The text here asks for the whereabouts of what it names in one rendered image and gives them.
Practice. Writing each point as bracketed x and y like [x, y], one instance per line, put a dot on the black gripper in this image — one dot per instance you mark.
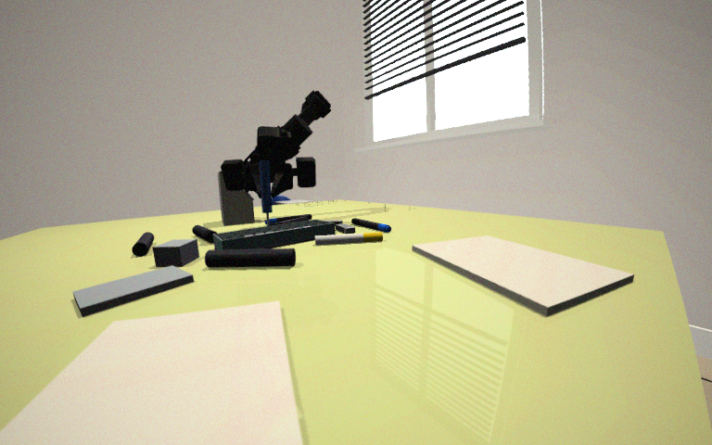
[236, 175]

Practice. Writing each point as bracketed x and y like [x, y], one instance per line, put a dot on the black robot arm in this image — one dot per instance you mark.
[276, 140]

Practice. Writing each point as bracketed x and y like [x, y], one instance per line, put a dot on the white cylinder with yellow end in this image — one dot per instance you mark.
[352, 238]

